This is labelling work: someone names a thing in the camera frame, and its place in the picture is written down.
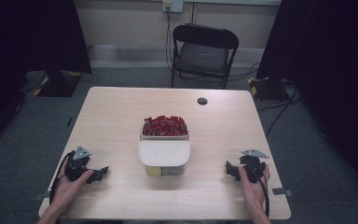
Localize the clear plastic storage box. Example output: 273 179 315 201
138 119 191 177

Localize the black folding chair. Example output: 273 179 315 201
170 22 241 91

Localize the grey tape strip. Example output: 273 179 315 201
271 187 295 197
33 190 51 202

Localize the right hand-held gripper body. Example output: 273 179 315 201
238 148 270 184

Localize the black floor cable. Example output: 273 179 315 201
227 63 261 83
256 83 303 138

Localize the dark curtain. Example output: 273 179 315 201
255 0 358 202
0 0 93 157

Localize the black wall socket cable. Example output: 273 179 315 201
165 5 175 73

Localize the hand-held gripper black cable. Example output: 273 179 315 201
252 161 270 218
48 150 76 204

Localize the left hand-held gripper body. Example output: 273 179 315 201
64 145 93 183

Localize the left hand-held gripper black cable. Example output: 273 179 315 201
48 150 76 204

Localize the right hand-held gripper black cable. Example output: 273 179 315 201
252 161 270 218

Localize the white wall socket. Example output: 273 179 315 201
162 0 185 14

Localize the black stand base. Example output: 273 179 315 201
247 76 291 102
33 69 83 98

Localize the white box lid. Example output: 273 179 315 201
138 139 191 167

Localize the small yellow-lidded cup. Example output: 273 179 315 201
145 165 162 177

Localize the person's left hand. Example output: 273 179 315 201
50 159 94 217

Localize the person's right hand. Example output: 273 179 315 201
238 163 271 217

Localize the pile of red packets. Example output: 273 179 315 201
141 115 189 137

